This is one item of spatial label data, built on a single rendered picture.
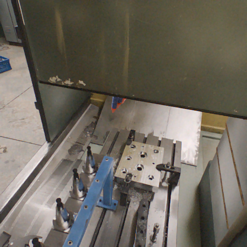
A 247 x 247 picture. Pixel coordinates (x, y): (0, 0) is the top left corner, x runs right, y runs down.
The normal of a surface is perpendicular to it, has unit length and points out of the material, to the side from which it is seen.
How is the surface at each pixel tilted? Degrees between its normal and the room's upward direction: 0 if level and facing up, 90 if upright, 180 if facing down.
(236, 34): 90
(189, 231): 0
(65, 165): 8
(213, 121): 90
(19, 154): 0
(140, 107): 24
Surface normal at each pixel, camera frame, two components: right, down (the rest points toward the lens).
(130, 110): -0.05, -0.48
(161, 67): -0.25, 0.58
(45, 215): 0.01, -0.71
